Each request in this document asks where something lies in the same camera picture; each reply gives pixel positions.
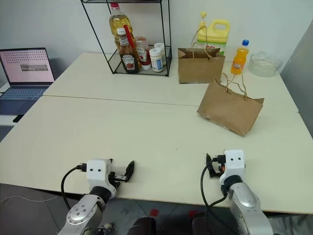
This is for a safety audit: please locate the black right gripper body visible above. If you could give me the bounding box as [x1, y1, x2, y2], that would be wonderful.
[207, 154, 227, 180]

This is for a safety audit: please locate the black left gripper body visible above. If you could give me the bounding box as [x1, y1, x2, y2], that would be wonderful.
[108, 162, 127, 188]

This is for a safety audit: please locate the brown paper bag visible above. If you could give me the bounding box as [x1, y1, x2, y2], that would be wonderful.
[197, 72, 266, 138]
[177, 28, 226, 85]

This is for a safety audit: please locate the black box with silver knob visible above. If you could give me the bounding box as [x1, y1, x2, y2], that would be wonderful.
[94, 221, 113, 235]

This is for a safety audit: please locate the dark rounded shape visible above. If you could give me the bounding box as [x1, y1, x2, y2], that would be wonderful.
[128, 216, 157, 235]

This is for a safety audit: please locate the orange soda bottle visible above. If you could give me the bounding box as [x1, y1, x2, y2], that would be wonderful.
[230, 39, 250, 75]

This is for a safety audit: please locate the glass Heinz ketchup bottle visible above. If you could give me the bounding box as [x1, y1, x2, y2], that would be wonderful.
[116, 27, 142, 74]

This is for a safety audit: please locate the white blue-label jar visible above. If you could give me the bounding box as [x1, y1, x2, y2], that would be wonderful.
[149, 48, 164, 73]

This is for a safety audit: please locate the clear glass bowl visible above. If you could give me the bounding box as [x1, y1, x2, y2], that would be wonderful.
[248, 51, 283, 78]

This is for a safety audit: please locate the red squeeze ketchup bottle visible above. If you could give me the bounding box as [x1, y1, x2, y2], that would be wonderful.
[134, 36, 152, 71]

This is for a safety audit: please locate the open grey laptop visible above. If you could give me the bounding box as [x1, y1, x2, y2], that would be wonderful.
[0, 47, 56, 116]

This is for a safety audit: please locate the grey metal panel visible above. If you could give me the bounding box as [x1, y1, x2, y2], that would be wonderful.
[280, 21, 313, 138]

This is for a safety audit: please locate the yellow detergent jug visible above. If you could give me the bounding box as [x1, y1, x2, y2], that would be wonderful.
[197, 11, 231, 56]

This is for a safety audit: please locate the large cooking oil bottle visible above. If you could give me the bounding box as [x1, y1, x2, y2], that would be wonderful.
[109, 2, 135, 71]

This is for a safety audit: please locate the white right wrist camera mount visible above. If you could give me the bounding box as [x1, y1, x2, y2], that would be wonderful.
[219, 149, 246, 186]

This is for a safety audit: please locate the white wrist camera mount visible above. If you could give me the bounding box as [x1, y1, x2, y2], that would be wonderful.
[219, 149, 246, 186]
[86, 159, 117, 194]

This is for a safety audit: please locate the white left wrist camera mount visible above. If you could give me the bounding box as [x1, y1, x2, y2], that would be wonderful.
[86, 159, 117, 194]

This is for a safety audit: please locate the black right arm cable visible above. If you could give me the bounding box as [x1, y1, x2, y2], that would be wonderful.
[200, 163, 236, 222]

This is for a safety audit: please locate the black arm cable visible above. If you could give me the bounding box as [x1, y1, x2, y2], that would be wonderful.
[61, 164, 88, 211]
[200, 163, 236, 222]

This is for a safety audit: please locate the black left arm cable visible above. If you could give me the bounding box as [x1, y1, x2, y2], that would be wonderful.
[61, 164, 88, 211]

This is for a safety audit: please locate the thin white floor cable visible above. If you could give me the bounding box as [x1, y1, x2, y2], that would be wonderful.
[0, 195, 59, 203]

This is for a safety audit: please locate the black wire shelf rack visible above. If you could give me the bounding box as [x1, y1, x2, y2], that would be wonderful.
[81, 0, 172, 78]

